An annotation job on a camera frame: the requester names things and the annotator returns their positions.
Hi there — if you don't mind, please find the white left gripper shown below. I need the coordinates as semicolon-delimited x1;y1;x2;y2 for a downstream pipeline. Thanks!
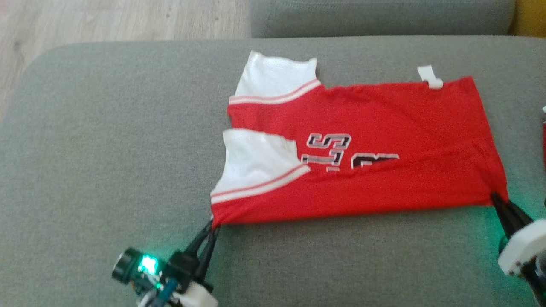
132;220;221;307

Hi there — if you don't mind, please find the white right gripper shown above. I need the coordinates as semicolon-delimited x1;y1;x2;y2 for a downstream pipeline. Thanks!
490;192;546;295

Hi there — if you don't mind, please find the red white basketball jersey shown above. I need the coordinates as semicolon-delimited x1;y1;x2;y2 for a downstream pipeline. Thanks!
209;50;509;227

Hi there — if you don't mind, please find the large grey sofa seat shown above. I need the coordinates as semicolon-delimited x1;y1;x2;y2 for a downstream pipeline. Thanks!
0;36;546;307

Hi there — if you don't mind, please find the yellow sofa backrest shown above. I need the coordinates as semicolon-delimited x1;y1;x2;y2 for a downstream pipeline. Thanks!
510;0;546;38

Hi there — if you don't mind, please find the grey sofa seat cushion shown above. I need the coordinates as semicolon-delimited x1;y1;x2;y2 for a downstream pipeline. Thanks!
249;0;517;39

